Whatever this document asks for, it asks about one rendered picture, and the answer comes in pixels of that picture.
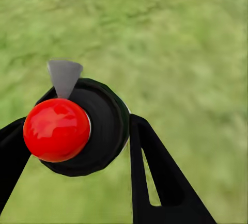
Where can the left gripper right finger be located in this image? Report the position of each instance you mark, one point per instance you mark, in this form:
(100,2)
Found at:
(180,202)

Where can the pesticide atomizer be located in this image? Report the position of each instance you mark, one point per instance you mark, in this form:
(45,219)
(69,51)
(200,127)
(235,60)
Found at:
(79,126)

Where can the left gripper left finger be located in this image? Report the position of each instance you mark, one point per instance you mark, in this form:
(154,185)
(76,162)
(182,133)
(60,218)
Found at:
(14,156)

